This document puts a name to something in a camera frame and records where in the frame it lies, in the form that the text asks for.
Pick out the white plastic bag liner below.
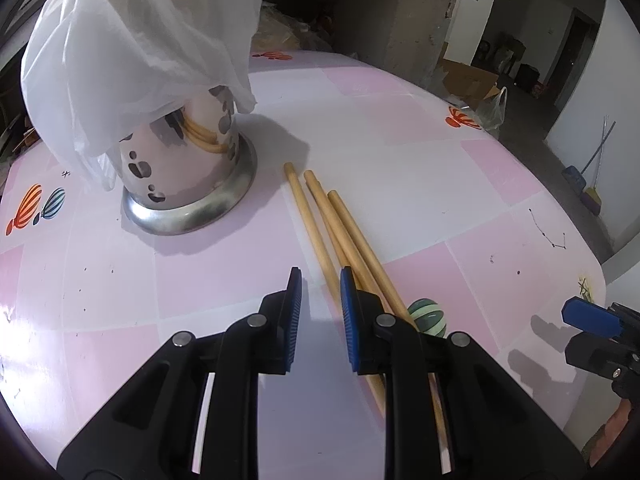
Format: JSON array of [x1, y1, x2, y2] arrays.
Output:
[[20, 0, 266, 192]]

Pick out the blue dustpan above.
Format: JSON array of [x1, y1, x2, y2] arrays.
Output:
[[561, 165, 587, 194]]

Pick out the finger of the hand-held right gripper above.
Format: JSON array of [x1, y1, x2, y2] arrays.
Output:
[[561, 296, 624, 339], [566, 334, 626, 381]]

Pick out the wooden chopstick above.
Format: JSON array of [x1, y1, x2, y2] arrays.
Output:
[[283, 161, 387, 418], [304, 170, 381, 302], [327, 190, 449, 447]]

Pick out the person's right hand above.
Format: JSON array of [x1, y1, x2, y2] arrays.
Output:
[[587, 400, 640, 467]]

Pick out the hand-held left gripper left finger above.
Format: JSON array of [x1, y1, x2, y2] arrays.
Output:
[[57, 266, 303, 480]]

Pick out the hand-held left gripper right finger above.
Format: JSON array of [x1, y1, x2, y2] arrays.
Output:
[[340, 267, 586, 480]]

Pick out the steel utensil holder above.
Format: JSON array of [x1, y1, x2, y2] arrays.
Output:
[[120, 85, 259, 237]]

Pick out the yellow plastic bag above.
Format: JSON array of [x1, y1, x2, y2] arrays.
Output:
[[255, 0, 347, 54]]

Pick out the cardboard box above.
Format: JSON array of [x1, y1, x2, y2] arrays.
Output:
[[440, 59, 501, 106]]

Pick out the dark furniture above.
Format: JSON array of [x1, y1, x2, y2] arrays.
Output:
[[480, 34, 527, 66]]

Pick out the dark bag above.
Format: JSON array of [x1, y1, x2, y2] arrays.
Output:
[[515, 62, 544, 92]]

